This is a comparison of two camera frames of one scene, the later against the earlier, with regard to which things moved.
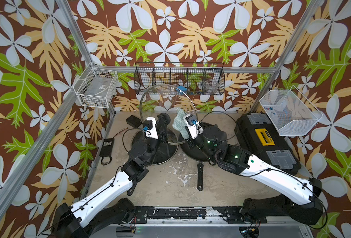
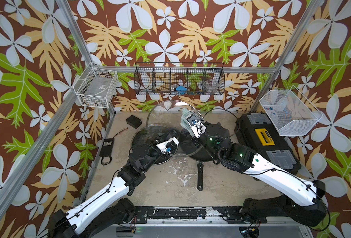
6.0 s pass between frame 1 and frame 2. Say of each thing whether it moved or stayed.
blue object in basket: stayed
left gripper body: moved
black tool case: stayed
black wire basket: stayed
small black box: stayed
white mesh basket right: stayed
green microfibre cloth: moved
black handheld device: stayed
